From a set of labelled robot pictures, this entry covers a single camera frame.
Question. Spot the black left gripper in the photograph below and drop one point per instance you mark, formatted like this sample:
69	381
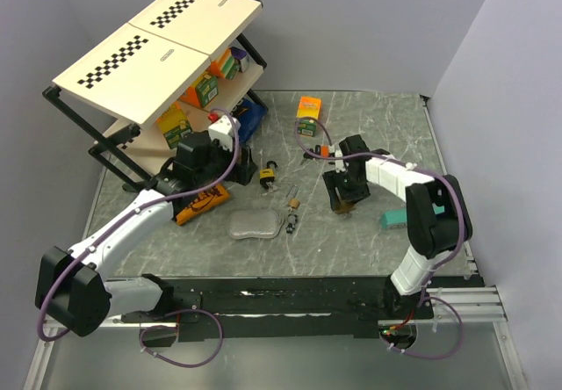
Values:
243	172

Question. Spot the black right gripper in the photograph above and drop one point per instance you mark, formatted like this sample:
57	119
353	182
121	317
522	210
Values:
333	180

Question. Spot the black keys of orange padlock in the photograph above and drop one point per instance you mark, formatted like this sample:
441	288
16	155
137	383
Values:
311	154

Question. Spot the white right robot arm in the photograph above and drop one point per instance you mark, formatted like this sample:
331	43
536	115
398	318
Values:
436	216

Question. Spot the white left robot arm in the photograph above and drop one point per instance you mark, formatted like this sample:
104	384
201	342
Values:
74	286

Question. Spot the orange snack bag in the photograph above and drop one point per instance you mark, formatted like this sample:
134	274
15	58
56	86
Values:
204	202

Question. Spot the yellow green box lower shelf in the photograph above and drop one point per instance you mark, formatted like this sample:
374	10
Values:
174	125

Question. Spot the small brass padlock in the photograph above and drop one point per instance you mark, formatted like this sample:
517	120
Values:
293	203

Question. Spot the teal rectangular box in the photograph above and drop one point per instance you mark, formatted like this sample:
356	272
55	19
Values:
394	219

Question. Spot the yellow black padlock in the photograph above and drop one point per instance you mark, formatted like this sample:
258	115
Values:
268	174

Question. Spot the blue snack bag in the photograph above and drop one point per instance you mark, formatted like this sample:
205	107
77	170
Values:
250	116

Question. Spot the silver keys of yellow padlock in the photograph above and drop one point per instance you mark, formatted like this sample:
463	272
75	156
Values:
270	188

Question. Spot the orange green box middle shelf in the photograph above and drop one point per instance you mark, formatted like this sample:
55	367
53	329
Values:
202	91

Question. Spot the orange green box shelf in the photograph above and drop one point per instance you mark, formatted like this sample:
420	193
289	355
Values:
225	67
202	91

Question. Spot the silver glitter sponge pad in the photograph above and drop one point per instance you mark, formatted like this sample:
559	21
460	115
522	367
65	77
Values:
254	224

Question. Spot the orange green box upper shelf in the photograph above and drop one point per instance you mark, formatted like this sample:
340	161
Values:
225	67

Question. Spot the orange green box on table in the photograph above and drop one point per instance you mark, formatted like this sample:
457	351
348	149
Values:
309	110

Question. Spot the beige two-tier shelf rack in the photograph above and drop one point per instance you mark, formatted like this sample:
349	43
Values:
117	91

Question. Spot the purple white small box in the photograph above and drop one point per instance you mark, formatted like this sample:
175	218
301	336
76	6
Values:
241	57

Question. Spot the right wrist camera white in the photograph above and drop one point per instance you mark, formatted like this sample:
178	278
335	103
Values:
338	162

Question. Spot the grey figurine keychain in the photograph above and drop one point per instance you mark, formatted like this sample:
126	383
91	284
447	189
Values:
292	221

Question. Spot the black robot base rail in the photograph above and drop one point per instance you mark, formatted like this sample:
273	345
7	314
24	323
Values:
284	307

